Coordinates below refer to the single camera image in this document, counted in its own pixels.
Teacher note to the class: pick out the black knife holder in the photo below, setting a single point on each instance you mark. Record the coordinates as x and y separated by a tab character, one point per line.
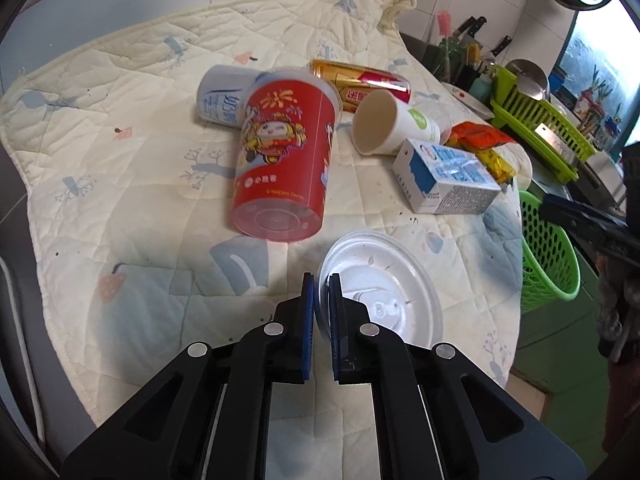
465	67

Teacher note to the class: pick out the gold and red drink bottle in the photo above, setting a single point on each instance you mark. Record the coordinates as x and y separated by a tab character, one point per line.
345	77

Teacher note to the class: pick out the green plastic basket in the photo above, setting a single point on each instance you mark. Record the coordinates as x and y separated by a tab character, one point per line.
545	260

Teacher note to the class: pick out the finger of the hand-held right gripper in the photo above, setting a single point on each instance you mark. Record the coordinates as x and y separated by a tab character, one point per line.
575	212

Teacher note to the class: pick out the blue and white milk carton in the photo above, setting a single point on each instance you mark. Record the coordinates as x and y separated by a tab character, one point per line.
450	175

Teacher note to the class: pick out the orange snack packet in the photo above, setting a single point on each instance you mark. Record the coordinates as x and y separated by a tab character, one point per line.
475	135

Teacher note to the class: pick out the green dish rack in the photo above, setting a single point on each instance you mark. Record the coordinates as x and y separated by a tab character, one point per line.
520	110

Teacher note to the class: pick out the cream quilted printed blanket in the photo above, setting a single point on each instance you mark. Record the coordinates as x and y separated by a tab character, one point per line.
125	185

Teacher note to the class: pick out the white and blue yogurt cup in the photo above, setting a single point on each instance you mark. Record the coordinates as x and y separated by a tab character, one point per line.
220	95

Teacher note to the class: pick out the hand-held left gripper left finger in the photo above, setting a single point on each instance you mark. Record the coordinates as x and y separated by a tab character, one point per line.
309	330

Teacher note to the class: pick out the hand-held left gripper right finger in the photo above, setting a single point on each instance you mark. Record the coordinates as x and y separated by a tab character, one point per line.
336	330

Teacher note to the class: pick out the yellow snack packet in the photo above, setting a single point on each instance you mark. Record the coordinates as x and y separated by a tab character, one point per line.
495	162

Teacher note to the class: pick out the metal bowl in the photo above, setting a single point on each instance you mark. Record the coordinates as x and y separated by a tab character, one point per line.
527	77

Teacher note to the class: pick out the pink brush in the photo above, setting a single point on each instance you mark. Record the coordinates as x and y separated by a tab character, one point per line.
443	24

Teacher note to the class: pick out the white paper cup green logo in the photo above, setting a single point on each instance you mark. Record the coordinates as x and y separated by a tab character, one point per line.
400	125

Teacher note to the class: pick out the red printed plastic cup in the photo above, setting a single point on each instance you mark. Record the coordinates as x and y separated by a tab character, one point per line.
285	160

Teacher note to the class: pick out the person's dark patterned clothing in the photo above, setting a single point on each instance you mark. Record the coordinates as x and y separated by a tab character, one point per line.
622	310

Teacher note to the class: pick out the white plastic lid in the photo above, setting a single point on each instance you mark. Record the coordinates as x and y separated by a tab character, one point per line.
390	280

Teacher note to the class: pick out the window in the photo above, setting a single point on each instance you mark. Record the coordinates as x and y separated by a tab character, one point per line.
595	60

